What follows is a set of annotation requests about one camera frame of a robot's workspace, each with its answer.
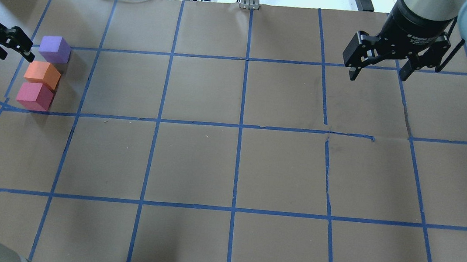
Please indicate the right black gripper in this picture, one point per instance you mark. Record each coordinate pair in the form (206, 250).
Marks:
(417, 23)

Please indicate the orange foam cube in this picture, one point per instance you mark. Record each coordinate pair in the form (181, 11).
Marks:
(44, 73)

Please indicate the purple foam cube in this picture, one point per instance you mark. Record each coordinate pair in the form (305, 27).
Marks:
(55, 49)

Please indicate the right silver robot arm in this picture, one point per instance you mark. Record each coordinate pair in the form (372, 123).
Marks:
(458, 36)

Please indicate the pink foam cube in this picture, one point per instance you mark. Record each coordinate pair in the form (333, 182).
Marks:
(35, 96)

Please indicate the black power adapter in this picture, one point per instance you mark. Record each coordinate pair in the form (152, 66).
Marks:
(365, 5)

